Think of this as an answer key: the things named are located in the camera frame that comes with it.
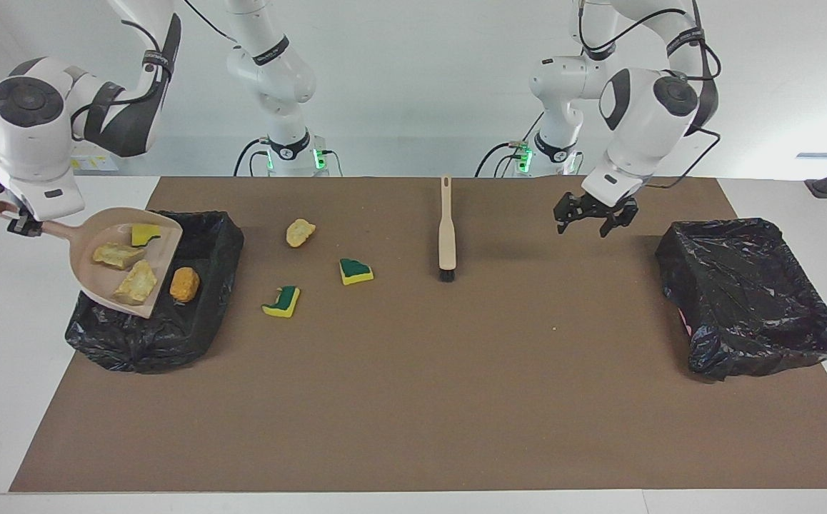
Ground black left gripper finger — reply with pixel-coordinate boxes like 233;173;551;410
599;198;640;238
553;191;600;236

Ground beige plastic dustpan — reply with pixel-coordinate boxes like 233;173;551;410
0;201;184;319

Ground pale yellow foam chunk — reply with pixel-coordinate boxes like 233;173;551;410
112;259;159;306
92;243;146;271

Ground beige hand brush black bristles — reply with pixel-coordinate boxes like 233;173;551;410
438;176;457;282

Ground orange-brown sponge chunk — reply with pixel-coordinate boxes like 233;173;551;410
169;267;201;303

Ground small rounded yellow foam chunk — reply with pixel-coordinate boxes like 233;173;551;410
286;218;316;248

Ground notched green yellow sponge piece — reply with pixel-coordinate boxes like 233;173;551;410
262;286;301;318

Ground black plastic trash bag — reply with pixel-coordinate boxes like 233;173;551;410
655;218;827;383
65;210;245;374

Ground large brown table mat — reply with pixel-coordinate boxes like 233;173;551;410
10;176;827;493

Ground white wall box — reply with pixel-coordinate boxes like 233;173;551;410
71;137;119;172

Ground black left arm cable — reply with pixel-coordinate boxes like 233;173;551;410
578;0;721;190

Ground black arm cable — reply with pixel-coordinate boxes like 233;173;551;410
71;0;243;143
578;0;721;190

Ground black power cable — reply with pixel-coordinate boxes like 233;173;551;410
476;114;528;177
234;138;271;177

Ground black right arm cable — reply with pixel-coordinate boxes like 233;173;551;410
71;0;243;143

